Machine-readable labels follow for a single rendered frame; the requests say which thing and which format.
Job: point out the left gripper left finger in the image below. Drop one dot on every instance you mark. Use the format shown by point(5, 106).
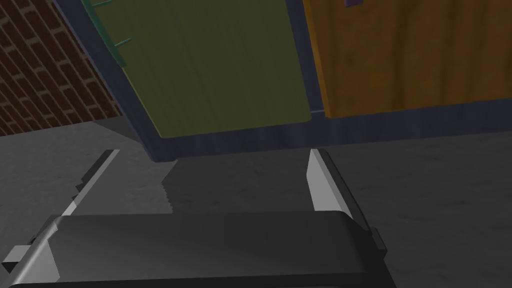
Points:
point(91, 182)

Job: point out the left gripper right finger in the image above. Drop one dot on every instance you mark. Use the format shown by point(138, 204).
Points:
point(328, 184)

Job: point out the dark blue cupboard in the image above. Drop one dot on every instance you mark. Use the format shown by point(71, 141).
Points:
point(224, 140)

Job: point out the orange wooden cupboard door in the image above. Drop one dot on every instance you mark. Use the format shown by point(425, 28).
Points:
point(412, 56)

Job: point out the olive green cupboard door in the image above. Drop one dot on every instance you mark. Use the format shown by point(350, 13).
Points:
point(208, 68)

